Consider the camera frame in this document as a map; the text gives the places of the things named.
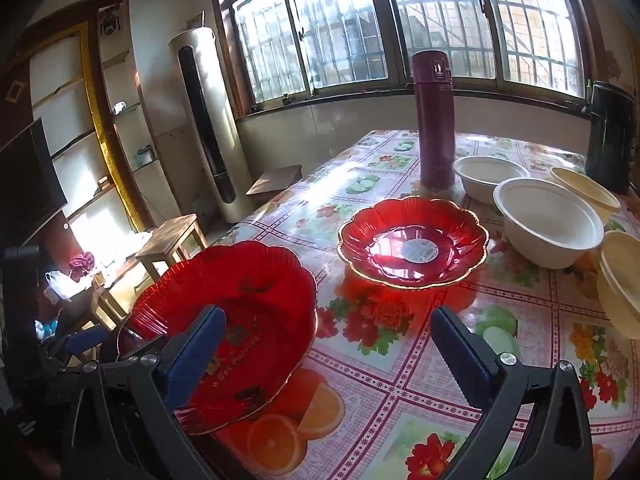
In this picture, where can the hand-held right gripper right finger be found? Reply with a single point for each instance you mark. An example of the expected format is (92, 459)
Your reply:
(460, 360)

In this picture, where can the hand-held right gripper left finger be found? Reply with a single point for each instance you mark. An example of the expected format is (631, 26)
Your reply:
(200, 355)

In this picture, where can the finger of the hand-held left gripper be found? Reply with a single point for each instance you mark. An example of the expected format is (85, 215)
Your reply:
(87, 342)

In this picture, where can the red plate with gold print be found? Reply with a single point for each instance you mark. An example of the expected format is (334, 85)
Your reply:
(265, 300)

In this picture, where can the red plate with round sticker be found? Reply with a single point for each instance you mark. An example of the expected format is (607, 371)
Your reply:
(385, 240)

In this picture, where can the white bowl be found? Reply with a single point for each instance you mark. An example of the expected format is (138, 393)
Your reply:
(547, 220)
(490, 175)

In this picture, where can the cream ribbed bowl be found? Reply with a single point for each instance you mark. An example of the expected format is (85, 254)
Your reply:
(622, 280)
(585, 187)

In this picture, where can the clear plastic bag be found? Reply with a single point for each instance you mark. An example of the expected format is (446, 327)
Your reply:
(62, 285)

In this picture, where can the low wooden table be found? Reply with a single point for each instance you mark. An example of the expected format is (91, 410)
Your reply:
(117, 272)

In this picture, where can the red cloth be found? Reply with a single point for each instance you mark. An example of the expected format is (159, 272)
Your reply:
(81, 265)

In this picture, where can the floral plastic tablecloth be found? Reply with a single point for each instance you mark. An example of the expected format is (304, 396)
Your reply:
(375, 385)

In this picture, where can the wooden stool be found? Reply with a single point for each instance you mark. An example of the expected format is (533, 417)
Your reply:
(275, 180)
(172, 240)

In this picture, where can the black television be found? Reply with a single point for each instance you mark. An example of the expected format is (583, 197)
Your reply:
(25, 185)

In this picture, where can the green box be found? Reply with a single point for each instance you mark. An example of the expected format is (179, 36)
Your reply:
(145, 156)

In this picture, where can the small white figurine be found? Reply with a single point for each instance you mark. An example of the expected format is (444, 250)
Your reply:
(118, 107)

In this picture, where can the white tower air conditioner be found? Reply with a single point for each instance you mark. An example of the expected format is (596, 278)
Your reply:
(210, 125)

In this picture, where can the maroon thermos bottle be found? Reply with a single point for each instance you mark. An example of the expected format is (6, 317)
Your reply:
(434, 125)

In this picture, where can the barred window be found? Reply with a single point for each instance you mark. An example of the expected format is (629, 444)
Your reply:
(325, 35)

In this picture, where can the wooden wall cabinet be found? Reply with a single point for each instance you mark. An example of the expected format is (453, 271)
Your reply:
(107, 125)

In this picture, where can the black camera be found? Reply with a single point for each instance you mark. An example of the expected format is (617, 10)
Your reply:
(110, 22)

